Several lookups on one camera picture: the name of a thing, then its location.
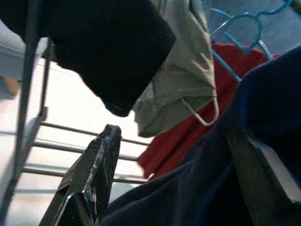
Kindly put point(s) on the blue plastic hanger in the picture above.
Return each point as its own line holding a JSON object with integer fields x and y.
{"x": 244, "y": 23}

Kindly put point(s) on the black metal clothes rack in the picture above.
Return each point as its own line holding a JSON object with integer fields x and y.
{"x": 28, "y": 94}

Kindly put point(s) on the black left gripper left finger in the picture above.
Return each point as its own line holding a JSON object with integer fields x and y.
{"x": 94, "y": 179}

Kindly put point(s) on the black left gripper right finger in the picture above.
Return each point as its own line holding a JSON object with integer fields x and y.
{"x": 265, "y": 179}

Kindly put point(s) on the navy blue garment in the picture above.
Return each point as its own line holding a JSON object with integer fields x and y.
{"x": 200, "y": 176}

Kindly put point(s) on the grey printed garment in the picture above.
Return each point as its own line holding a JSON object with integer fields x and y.
{"x": 183, "y": 70}

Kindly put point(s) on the red knit garment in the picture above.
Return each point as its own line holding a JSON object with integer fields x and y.
{"x": 188, "y": 141}

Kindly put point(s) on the black printed garment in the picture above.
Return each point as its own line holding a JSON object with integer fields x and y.
{"x": 105, "y": 47}

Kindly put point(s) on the white plastic hanger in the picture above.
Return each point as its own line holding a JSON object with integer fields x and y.
{"x": 207, "y": 117}

